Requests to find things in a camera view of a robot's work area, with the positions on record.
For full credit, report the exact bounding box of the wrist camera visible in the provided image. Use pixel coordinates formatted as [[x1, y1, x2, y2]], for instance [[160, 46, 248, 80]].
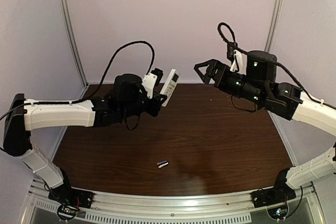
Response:
[[142, 68, 163, 99], [227, 42, 244, 72]]

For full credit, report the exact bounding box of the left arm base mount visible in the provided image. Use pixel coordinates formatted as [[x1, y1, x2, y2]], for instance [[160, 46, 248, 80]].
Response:
[[45, 169, 94, 223]]

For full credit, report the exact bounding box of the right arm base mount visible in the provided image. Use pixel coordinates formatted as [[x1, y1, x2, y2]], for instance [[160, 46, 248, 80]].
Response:
[[250, 168, 296, 221]]

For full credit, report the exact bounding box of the front aluminium rail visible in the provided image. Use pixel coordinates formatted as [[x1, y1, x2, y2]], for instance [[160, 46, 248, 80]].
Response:
[[18, 178, 327, 223]]

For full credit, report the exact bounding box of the aluminium frame post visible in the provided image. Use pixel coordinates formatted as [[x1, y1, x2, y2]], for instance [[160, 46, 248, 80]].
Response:
[[60, 0, 88, 88], [265, 0, 284, 52]]

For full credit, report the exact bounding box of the right aluminium frame post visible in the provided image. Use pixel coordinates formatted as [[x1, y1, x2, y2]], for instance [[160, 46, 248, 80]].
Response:
[[265, 0, 284, 52]]

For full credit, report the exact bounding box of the left aluminium frame post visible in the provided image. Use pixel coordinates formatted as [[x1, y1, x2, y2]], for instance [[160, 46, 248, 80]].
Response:
[[60, 0, 88, 88]]

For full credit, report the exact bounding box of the right black camera cable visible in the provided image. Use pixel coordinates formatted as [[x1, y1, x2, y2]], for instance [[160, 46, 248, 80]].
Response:
[[217, 22, 336, 109]]

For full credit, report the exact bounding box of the black camera cable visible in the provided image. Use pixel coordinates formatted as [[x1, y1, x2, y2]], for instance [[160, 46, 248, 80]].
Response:
[[217, 22, 336, 109], [0, 40, 155, 130]]

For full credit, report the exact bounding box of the left black camera cable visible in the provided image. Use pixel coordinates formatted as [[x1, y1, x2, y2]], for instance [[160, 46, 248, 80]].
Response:
[[0, 40, 155, 130]]

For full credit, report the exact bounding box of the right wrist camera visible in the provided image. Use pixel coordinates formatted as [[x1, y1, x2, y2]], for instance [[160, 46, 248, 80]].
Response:
[[227, 42, 244, 72]]

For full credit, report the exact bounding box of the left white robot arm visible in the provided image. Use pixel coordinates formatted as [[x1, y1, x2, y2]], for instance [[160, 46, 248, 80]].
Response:
[[1, 74, 171, 189]]

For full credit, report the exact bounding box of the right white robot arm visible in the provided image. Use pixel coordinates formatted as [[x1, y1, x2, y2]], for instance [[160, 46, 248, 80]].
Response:
[[194, 50, 335, 190]]

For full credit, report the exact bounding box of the white remote control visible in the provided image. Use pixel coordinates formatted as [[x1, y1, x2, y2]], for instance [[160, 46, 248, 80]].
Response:
[[160, 69, 180, 107]]

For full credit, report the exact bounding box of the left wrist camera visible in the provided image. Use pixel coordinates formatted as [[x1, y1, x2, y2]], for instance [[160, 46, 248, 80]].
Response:
[[142, 68, 163, 99]]

